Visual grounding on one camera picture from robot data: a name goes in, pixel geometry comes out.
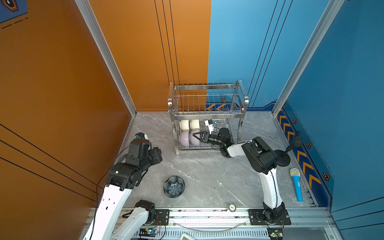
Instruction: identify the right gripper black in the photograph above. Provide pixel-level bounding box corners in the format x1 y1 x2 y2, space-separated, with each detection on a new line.
193 132 225 148

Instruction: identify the lilac bowl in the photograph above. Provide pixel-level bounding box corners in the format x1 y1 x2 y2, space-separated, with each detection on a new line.
179 130 190 148
189 129 201 147

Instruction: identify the cream white bowl top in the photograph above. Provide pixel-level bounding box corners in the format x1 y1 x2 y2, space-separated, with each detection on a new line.
179 120 190 131

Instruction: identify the cream white bowl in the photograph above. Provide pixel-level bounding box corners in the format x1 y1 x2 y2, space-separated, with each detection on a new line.
190 120 200 130
179 120 190 131

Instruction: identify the stainless steel dish rack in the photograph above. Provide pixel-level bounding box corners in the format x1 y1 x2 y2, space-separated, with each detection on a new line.
168 81 250 156

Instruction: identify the dark blue patterned bowl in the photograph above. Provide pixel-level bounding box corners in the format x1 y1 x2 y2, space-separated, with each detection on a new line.
164 176 186 198

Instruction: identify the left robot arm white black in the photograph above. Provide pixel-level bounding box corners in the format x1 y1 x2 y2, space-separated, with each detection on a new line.
83 139 163 240

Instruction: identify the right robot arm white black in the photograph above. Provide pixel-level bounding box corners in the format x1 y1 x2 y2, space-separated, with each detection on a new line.
193 128 288 225

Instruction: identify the small round silver knob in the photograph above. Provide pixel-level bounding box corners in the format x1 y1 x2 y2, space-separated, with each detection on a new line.
228 204 237 212

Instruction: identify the green circuit board left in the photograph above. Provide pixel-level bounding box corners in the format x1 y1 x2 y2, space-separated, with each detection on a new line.
138 228 159 239

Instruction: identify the green circuit board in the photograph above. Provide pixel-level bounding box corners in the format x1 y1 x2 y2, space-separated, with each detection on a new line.
138 228 159 239
267 229 284 240

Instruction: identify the black microphone stand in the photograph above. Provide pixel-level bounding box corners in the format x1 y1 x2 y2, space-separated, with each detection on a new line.
274 131 303 167

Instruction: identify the blue toy microphone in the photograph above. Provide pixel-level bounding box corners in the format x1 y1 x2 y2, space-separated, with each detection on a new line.
290 168 303 202

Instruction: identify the green circuit board right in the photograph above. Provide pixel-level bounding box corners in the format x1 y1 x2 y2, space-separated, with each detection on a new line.
267 229 284 240

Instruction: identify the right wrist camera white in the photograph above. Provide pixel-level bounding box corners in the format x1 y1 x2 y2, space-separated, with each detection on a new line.
205 120 216 134

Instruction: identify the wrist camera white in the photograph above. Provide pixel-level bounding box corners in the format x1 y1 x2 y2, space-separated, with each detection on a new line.
135 133 149 140
205 120 216 134

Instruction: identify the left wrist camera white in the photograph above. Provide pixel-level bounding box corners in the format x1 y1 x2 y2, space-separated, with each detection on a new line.
135 133 149 140

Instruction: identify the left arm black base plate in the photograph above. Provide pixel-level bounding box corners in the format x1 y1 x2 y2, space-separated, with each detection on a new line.
146 209 170 226

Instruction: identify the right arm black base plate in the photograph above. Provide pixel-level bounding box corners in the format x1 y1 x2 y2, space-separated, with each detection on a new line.
248 209 292 226

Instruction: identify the aluminium front rail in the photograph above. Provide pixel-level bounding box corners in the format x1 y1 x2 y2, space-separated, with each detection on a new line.
115 207 343 240

